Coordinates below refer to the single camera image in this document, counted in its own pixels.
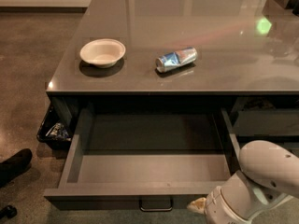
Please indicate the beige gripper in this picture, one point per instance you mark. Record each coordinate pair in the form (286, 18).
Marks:
(220, 206)

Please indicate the grey top drawer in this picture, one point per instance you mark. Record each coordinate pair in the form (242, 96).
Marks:
(116, 160)

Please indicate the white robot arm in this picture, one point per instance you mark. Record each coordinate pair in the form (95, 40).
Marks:
(268, 177)

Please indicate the right top drawer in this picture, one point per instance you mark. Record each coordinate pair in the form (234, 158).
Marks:
(267, 122)

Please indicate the grey drawer cabinet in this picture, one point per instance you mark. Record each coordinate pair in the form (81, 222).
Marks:
(246, 48)

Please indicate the crumpled wrapper in bin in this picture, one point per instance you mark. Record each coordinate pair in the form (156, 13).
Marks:
(58, 132)

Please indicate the black trash bin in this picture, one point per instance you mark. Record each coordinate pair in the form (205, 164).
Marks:
(49, 120)

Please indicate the white paper bowl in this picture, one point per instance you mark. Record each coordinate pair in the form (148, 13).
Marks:
(102, 53)

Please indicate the small black floor object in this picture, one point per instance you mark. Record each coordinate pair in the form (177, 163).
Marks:
(9, 211)

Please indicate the black shoe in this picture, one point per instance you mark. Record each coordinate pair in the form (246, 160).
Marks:
(14, 165)

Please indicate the metal drawer handle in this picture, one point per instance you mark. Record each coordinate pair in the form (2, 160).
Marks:
(150, 206)

